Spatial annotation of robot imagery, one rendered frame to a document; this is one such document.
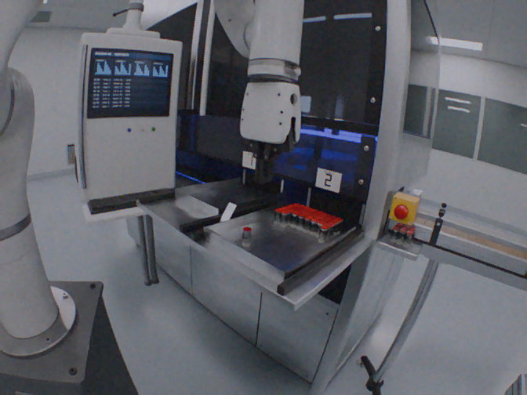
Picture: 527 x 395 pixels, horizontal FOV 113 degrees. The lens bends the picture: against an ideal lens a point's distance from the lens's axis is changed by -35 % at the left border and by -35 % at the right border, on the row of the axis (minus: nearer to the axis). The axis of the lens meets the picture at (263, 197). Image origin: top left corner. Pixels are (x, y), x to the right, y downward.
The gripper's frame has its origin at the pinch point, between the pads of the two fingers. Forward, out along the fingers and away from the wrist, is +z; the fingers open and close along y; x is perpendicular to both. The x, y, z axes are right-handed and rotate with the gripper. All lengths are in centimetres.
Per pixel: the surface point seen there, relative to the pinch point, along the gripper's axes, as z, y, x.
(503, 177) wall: 22, -137, -497
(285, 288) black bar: 20.3, -8.0, 0.5
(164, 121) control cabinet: -5, 87, -27
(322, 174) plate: 6.8, 8.5, -39.2
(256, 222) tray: 22.0, 19.0, -21.6
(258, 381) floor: 110, 16, -29
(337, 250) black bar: 20.2, -8.3, -20.8
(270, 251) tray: 22.0, 4.8, -10.8
